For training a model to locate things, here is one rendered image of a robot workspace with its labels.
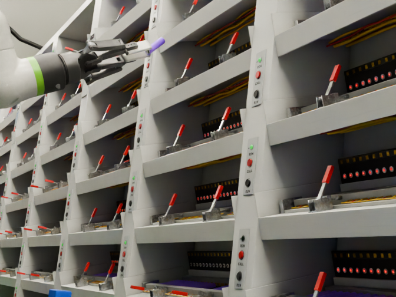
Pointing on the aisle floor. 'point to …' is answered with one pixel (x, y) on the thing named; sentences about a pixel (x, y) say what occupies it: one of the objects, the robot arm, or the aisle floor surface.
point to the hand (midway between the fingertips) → (136, 50)
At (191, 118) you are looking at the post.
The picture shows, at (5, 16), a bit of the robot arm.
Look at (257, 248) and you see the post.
